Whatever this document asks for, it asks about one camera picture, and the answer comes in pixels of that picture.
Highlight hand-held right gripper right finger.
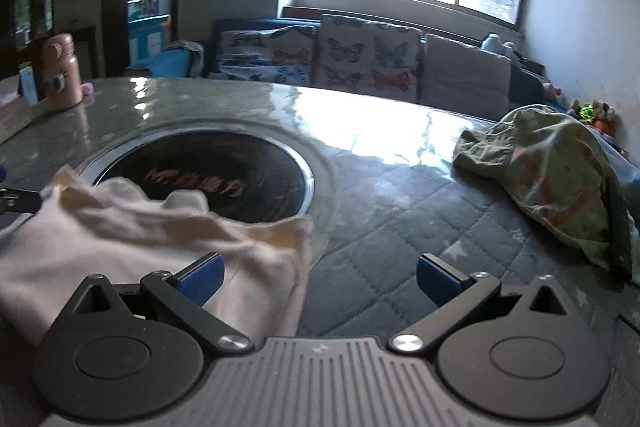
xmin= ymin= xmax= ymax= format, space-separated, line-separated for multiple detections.
xmin=390 ymin=253 xmax=583 ymax=354

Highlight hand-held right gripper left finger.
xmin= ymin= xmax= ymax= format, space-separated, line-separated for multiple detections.
xmin=59 ymin=253 xmax=253 ymax=354

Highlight cream garment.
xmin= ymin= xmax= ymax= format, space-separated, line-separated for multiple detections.
xmin=0 ymin=164 xmax=315 ymax=348

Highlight tissue box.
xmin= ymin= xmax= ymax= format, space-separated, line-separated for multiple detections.
xmin=0 ymin=62 xmax=66 ymax=145

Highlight round black induction cooktop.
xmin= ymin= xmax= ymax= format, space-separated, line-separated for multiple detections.
xmin=75 ymin=119 xmax=336 ymax=270

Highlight pink cartoon water bottle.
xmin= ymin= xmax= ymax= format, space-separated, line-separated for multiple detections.
xmin=41 ymin=33 xmax=83 ymax=108

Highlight dark wooden chair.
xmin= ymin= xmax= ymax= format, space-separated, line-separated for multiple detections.
xmin=70 ymin=27 xmax=101 ymax=80

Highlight floral patterned garment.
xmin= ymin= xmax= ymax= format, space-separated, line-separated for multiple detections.
xmin=452 ymin=104 xmax=640 ymax=283

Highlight blue blanket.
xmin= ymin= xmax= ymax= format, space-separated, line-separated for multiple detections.
xmin=125 ymin=41 xmax=206 ymax=79

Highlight teal cabinet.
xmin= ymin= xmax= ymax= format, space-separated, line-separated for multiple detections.
xmin=127 ymin=14 xmax=171 ymax=60

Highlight plain white cushion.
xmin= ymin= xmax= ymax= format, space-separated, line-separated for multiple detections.
xmin=419 ymin=34 xmax=512 ymax=120

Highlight colourful plush toys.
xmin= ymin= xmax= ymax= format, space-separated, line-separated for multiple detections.
xmin=570 ymin=99 xmax=618 ymax=135

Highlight wide butterfly print cushion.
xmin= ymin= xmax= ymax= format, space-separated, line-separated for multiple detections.
xmin=214 ymin=27 xmax=321 ymax=86

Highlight white plush toy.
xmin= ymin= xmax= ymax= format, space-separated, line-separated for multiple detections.
xmin=481 ymin=33 xmax=521 ymax=62

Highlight dark blue sofa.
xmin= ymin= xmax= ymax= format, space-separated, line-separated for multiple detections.
xmin=207 ymin=18 xmax=561 ymax=112

